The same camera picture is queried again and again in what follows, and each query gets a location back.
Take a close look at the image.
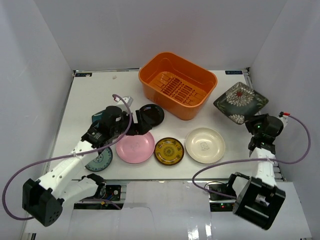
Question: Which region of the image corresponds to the teal square plate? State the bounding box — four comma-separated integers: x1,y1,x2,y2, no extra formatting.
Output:
91,110,105,128

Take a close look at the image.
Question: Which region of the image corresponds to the black floral square plate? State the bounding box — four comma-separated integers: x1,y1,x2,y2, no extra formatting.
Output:
213,82,269,125

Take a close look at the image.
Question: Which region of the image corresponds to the cream round plate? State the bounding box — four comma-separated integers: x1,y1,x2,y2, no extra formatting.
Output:
185,127,226,164

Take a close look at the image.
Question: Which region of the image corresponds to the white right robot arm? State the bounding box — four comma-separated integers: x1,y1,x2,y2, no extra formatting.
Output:
225,113,288,230

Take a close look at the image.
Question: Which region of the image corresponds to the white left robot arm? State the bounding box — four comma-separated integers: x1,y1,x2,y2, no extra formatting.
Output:
22,105,152,227

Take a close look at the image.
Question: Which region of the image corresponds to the orange plastic bin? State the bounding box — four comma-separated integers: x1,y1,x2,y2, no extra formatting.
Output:
138,52,218,121

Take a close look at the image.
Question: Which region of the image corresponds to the black round plate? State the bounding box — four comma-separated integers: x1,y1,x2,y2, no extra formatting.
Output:
139,104,165,128

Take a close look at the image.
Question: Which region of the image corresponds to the pink round plate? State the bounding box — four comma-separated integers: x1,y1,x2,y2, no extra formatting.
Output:
115,132,155,164

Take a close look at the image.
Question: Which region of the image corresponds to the yellow patterned round plate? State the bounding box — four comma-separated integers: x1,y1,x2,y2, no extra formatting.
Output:
154,137,185,166

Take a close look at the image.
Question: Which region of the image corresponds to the blue patterned round plate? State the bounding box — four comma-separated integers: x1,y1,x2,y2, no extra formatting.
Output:
85,147,113,172

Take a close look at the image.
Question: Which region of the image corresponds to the left blue table label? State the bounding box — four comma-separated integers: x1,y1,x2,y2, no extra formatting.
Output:
74,72,92,78

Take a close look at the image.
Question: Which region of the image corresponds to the blue table label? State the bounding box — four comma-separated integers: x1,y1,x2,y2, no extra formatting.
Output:
74,72,92,78
225,70,243,75

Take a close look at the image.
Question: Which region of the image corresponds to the right blue table label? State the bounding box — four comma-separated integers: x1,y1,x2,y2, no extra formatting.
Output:
225,70,243,75

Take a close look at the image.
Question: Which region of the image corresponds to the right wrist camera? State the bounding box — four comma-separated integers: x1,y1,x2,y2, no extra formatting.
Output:
278,111,291,128

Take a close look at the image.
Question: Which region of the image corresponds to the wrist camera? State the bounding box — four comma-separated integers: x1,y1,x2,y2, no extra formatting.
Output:
278,111,291,128
114,96,134,112

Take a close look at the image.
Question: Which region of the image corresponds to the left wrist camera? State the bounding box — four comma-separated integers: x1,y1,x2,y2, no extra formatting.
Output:
114,96,134,112

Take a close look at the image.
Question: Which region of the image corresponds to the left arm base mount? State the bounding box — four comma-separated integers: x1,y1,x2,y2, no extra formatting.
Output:
73,185,124,210

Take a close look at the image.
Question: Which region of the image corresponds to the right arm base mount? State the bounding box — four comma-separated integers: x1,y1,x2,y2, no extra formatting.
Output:
204,181,237,213

